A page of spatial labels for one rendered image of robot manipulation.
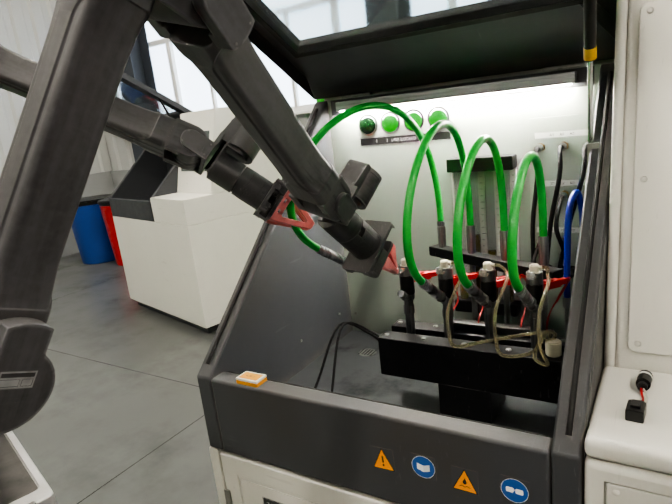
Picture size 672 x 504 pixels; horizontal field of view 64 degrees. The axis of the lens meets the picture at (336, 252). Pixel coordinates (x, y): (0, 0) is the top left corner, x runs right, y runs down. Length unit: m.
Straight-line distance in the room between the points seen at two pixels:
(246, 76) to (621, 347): 0.70
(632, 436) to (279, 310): 0.74
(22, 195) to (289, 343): 0.88
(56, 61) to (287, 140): 0.30
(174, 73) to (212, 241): 3.64
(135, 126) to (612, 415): 0.84
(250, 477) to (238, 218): 2.98
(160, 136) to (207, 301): 3.02
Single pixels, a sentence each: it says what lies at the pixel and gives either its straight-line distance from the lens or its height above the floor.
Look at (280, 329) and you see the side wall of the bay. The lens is 1.25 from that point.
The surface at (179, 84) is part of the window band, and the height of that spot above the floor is 1.98.
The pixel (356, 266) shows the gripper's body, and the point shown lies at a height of 1.16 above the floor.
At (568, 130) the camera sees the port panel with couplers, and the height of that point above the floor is 1.33.
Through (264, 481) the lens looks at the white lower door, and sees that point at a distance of 1.14.
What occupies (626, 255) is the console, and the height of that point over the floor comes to 1.15.
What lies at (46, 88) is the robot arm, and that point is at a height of 1.46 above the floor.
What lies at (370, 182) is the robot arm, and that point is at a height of 1.30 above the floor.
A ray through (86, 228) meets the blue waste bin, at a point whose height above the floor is 0.45.
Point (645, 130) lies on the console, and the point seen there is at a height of 1.34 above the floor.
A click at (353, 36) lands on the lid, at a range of 1.22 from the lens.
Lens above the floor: 1.41
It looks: 14 degrees down
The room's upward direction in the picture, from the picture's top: 7 degrees counter-clockwise
